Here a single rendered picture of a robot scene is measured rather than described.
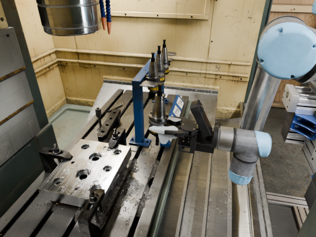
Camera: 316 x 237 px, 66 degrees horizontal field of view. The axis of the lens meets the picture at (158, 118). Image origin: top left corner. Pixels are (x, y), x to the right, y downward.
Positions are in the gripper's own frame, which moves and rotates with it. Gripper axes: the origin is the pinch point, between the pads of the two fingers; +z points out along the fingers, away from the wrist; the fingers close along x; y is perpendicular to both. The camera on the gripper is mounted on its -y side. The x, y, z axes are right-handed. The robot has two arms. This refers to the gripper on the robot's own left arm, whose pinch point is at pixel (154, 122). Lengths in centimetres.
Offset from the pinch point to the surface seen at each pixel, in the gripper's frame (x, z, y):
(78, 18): -6.6, 19.2, -30.5
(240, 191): 30, -39, 50
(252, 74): 101, -44, 11
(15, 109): 14, 66, 12
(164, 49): 52, 8, -11
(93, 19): -3.1, 17.0, -30.0
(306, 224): -23.9, -40.1, 6.0
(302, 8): 253, -106, -24
